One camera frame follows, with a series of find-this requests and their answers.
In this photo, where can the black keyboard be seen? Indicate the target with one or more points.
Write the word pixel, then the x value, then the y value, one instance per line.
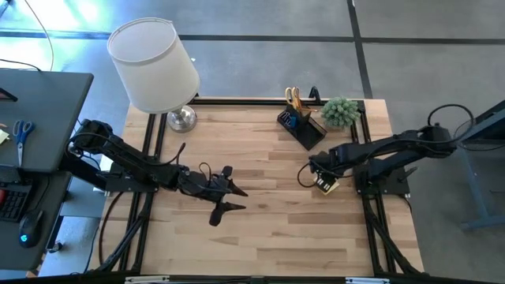
pixel 12 205

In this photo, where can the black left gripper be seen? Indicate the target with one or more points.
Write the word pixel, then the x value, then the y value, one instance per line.
pixel 205 187

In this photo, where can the black mesh desk organizer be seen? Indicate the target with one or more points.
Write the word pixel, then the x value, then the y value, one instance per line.
pixel 311 136

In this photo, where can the black monitor stand foot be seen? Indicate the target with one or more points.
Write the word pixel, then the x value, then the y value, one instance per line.
pixel 6 94

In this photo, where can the yellow paper note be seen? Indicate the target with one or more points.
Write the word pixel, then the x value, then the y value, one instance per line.
pixel 3 137

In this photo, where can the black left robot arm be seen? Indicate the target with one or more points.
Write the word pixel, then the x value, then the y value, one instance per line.
pixel 130 159

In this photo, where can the gray side desk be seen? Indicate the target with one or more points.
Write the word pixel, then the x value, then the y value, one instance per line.
pixel 47 110

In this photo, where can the white bracket strip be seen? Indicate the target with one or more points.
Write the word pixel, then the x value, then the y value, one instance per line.
pixel 146 279
pixel 367 281

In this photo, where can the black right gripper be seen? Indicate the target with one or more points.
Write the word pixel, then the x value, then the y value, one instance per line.
pixel 321 165

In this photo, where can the black computer mouse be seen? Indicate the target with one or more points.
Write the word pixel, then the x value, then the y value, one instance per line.
pixel 31 229

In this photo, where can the green artificial potted plant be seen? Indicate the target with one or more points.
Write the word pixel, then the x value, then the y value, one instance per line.
pixel 340 113

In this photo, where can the yellow sticky note pad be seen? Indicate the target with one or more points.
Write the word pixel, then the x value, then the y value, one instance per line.
pixel 335 185

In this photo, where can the black aluminium table frame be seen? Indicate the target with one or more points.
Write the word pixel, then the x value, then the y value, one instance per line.
pixel 252 102

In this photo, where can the white shade silver table lamp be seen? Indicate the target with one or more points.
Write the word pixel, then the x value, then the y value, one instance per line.
pixel 152 67

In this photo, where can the blue metal desk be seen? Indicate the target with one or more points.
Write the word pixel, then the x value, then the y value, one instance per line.
pixel 491 122

